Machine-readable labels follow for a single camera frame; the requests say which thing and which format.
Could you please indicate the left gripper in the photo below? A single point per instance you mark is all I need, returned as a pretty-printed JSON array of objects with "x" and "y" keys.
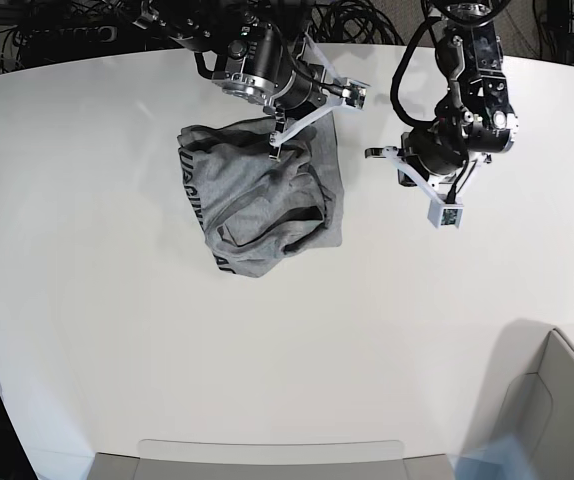
[{"x": 439, "y": 162}]

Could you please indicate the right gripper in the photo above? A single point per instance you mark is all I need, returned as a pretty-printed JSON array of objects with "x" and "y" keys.
[{"x": 304, "y": 87}]

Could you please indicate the grey T-shirt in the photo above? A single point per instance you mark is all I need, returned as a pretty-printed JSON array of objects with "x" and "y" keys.
[{"x": 255, "y": 211}]

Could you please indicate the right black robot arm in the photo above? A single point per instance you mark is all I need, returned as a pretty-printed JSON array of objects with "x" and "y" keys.
[{"x": 259, "y": 51}]

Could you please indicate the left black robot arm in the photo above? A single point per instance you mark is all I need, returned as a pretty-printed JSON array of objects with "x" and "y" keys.
[{"x": 473, "y": 121}]

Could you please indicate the grey bin at right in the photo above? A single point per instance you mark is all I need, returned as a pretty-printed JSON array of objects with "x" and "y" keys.
[{"x": 534, "y": 436}]

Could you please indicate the grey bin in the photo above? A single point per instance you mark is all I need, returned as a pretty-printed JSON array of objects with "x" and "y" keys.
[
  {"x": 158, "y": 459},
  {"x": 534, "y": 436}
]

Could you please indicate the blue translucent object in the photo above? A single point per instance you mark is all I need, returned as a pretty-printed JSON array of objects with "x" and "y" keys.
[{"x": 492, "y": 457}]

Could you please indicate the grey bin at bottom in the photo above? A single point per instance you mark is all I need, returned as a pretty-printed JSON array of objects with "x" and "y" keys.
[{"x": 158, "y": 459}]

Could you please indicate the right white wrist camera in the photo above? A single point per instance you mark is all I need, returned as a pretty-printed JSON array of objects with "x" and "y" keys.
[{"x": 354, "y": 94}]

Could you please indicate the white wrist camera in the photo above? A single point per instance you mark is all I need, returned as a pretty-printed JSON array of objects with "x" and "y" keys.
[
  {"x": 354, "y": 94},
  {"x": 441, "y": 214}
]

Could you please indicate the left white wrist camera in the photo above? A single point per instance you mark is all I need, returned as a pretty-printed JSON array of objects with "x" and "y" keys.
[{"x": 441, "y": 214}]

